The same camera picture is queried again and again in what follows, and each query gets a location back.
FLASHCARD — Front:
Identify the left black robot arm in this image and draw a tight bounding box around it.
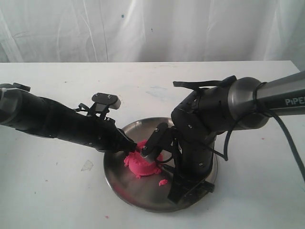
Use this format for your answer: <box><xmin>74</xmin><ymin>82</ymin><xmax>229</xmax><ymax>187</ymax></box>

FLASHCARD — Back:
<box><xmin>0</xmin><ymin>83</ymin><xmax>138</xmax><ymax>153</ymax></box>

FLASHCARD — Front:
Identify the pink crumb centre bottom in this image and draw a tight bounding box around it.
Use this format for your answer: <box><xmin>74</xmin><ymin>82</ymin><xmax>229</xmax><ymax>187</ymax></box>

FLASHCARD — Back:
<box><xmin>159</xmin><ymin>179</ymin><xmax>168</xmax><ymax>187</ymax></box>

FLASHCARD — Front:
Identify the pink clay mound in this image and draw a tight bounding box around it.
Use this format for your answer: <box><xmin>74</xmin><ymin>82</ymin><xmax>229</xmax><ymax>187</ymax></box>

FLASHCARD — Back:
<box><xmin>123</xmin><ymin>151</ymin><xmax>161</xmax><ymax>178</ymax></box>

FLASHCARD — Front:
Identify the black kitchen knife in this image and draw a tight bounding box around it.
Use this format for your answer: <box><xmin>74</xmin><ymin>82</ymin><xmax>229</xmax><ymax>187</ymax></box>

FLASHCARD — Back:
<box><xmin>156</xmin><ymin>157</ymin><xmax>214</xmax><ymax>192</ymax></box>

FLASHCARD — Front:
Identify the white backdrop curtain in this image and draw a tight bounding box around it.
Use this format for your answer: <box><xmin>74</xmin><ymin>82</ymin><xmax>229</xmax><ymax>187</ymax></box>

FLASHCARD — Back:
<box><xmin>0</xmin><ymin>0</ymin><xmax>305</xmax><ymax>62</ymax></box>

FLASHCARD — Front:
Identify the round steel plate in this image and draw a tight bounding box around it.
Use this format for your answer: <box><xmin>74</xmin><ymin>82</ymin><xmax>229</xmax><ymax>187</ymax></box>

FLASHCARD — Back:
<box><xmin>103</xmin><ymin>116</ymin><xmax>220</xmax><ymax>206</ymax></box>

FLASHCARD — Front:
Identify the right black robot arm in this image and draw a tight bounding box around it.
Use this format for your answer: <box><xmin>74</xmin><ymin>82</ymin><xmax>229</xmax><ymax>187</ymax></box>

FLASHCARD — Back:
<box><xmin>168</xmin><ymin>72</ymin><xmax>305</xmax><ymax>203</ymax></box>

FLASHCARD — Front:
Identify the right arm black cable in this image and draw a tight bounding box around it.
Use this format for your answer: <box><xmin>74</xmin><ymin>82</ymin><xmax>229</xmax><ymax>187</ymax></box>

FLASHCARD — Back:
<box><xmin>162</xmin><ymin>82</ymin><xmax>305</xmax><ymax>182</ymax></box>

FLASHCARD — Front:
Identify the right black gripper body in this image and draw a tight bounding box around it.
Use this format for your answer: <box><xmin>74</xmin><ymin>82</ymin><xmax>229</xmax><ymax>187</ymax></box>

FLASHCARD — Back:
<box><xmin>173</xmin><ymin>128</ymin><xmax>216</xmax><ymax>175</ymax></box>

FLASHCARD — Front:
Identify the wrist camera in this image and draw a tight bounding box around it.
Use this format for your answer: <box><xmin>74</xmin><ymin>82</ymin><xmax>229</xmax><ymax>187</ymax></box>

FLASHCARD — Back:
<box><xmin>140</xmin><ymin>123</ymin><xmax>168</xmax><ymax>163</ymax></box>
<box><xmin>87</xmin><ymin>93</ymin><xmax>121</xmax><ymax>118</ymax></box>

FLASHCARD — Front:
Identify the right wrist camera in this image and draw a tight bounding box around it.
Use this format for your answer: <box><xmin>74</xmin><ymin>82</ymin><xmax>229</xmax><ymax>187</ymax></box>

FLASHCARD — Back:
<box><xmin>140</xmin><ymin>123</ymin><xmax>168</xmax><ymax>163</ymax></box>

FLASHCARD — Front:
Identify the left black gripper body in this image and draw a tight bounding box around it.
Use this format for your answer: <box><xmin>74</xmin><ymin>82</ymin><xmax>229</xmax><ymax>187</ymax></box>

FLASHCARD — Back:
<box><xmin>85</xmin><ymin>116</ymin><xmax>126</xmax><ymax>153</ymax></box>

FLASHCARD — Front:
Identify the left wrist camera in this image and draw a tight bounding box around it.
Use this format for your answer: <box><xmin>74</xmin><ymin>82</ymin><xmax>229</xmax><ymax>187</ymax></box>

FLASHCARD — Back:
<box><xmin>87</xmin><ymin>93</ymin><xmax>121</xmax><ymax>118</ymax></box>

